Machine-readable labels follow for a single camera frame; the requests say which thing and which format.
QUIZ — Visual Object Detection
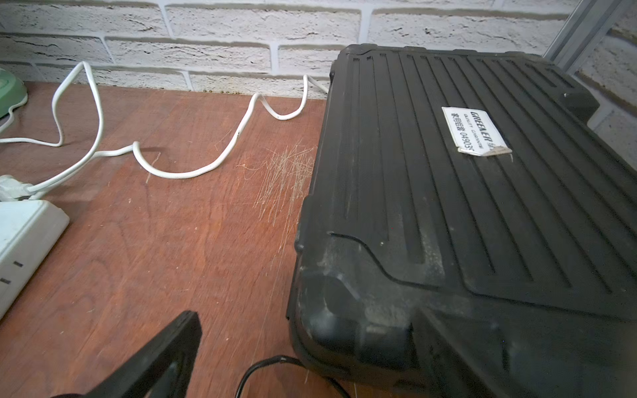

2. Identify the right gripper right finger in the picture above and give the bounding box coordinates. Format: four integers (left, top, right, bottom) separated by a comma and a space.
412, 308, 636, 397

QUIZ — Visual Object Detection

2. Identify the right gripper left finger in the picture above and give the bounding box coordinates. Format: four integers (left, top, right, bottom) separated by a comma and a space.
49, 310, 203, 398

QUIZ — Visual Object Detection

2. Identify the white power strip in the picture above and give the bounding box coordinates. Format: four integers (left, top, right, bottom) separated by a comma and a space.
1, 200, 70, 315

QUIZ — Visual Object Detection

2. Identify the black plastic tool case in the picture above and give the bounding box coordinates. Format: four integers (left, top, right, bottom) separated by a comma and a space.
287, 44, 636, 396

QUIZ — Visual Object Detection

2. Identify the black usb cable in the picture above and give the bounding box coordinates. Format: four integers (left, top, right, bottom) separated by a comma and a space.
235, 355, 353, 398

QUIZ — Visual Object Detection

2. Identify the white power strip cord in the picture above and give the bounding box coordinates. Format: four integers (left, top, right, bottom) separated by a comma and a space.
0, 60, 329, 201

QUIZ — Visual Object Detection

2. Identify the green fan by back wall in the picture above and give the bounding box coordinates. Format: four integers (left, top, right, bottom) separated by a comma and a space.
0, 69, 28, 118

